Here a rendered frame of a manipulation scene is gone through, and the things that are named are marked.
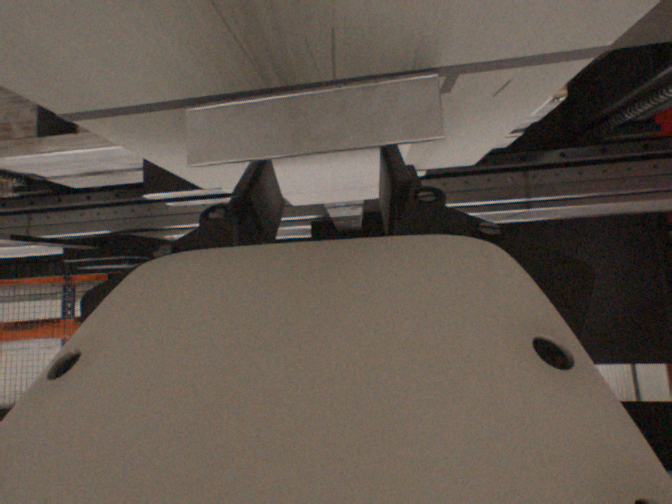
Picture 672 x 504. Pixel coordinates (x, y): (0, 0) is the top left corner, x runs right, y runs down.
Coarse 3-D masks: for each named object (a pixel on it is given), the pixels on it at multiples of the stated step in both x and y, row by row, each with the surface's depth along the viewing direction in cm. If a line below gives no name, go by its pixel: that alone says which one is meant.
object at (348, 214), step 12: (324, 204) 21; (336, 204) 21; (348, 204) 21; (360, 204) 21; (336, 216) 25; (348, 216) 26; (360, 216) 26; (372, 216) 36; (312, 228) 36; (324, 228) 36; (336, 228) 33; (348, 228) 33; (360, 228) 34; (372, 228) 35; (312, 240) 36; (324, 240) 36
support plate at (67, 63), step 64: (0, 0) 5; (64, 0) 5; (128, 0) 5; (192, 0) 5; (256, 0) 5; (320, 0) 5; (384, 0) 5; (448, 0) 6; (512, 0) 6; (576, 0) 6; (640, 0) 6; (0, 64) 7; (64, 64) 7; (128, 64) 7; (192, 64) 7; (256, 64) 7; (320, 64) 7; (384, 64) 7; (448, 64) 7; (576, 64) 8; (128, 128) 10; (448, 128) 11; (512, 128) 11
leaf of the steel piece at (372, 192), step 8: (312, 192) 18; (320, 192) 18; (328, 192) 18; (336, 192) 18; (344, 192) 18; (352, 192) 18; (360, 192) 19; (368, 192) 19; (376, 192) 19; (288, 200) 20; (296, 200) 20; (304, 200) 20; (312, 200) 20; (320, 200) 20; (328, 200) 20; (336, 200) 20; (344, 200) 20; (352, 200) 21
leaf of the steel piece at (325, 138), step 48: (288, 96) 8; (336, 96) 8; (384, 96) 8; (432, 96) 7; (192, 144) 8; (240, 144) 8; (288, 144) 8; (336, 144) 8; (384, 144) 8; (288, 192) 18
